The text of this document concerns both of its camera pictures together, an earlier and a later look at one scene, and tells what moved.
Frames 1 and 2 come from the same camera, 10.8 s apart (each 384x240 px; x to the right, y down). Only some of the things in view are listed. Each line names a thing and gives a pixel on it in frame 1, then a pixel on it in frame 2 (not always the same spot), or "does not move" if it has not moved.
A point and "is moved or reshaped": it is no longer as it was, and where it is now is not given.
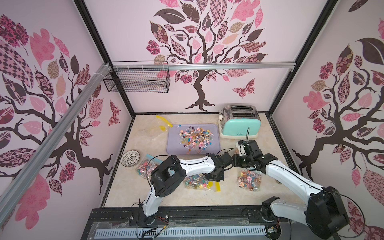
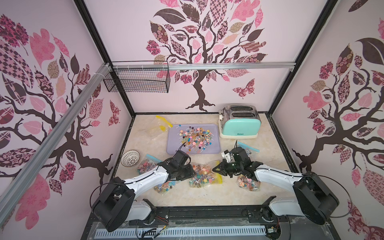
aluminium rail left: [20, 184] does not move
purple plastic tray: [196, 138] does not move
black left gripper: [221, 178] to [190, 172]
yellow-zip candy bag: [201, 181] is moved or reshaped
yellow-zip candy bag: [158, 126] does not move
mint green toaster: [239, 121] does not move
